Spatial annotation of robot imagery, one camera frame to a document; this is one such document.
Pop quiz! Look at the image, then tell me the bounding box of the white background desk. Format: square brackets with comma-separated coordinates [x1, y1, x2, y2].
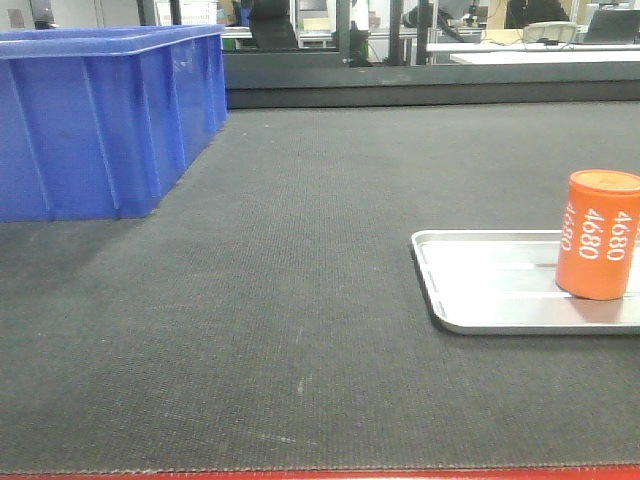
[426, 43, 639, 65]

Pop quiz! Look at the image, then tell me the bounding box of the orange cylindrical capacitor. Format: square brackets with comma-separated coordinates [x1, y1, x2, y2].
[555, 169, 639, 300]

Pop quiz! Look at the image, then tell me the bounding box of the silver metal tray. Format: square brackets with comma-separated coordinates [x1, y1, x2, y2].
[411, 230, 639, 335]

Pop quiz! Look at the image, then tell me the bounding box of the blue crate on conveyor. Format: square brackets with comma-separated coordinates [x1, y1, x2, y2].
[1, 25, 227, 222]

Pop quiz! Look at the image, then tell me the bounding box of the dark grey conveyor belt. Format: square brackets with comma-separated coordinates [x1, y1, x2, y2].
[1, 102, 639, 474]

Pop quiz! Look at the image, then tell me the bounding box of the black office chair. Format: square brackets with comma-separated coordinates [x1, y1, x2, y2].
[248, 0, 298, 49]

